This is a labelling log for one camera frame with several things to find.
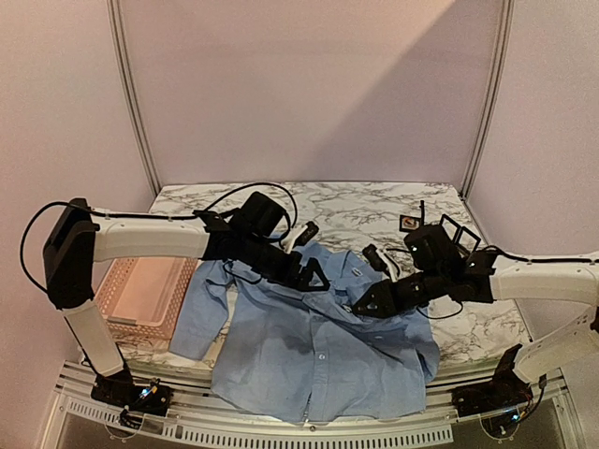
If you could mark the pink plastic basket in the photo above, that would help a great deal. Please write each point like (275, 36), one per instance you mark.
(143, 296)

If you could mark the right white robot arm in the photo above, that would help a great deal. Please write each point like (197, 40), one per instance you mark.
(492, 275)

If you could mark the orange portrait round brooch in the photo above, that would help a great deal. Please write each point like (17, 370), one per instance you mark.
(410, 223)

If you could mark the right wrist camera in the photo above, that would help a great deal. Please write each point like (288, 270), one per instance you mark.
(380, 261)

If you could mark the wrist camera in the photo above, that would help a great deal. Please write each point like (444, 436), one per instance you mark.
(380, 261)
(299, 236)

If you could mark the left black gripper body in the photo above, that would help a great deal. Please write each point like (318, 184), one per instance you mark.
(284, 274)

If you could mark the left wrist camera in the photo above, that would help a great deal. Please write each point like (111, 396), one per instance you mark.
(299, 236)

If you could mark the aluminium corner post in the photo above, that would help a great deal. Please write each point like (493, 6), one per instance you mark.
(500, 49)
(131, 97)

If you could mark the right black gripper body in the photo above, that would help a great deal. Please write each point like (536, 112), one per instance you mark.
(387, 295)

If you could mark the upright black frame box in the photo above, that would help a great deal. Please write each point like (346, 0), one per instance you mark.
(421, 217)

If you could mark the blue button-up shirt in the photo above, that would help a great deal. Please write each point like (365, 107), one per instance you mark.
(305, 356)

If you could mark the right aluminium corner post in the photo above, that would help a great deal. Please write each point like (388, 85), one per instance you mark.
(500, 49)

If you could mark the left aluminium corner post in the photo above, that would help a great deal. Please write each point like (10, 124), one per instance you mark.
(131, 97)

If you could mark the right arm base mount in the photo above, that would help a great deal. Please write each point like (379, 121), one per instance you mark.
(503, 393)

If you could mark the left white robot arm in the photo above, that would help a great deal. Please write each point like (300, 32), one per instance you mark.
(83, 237)

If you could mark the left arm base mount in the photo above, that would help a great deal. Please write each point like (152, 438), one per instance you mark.
(134, 400)

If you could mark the open black frame box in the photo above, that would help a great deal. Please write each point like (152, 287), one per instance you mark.
(466, 240)

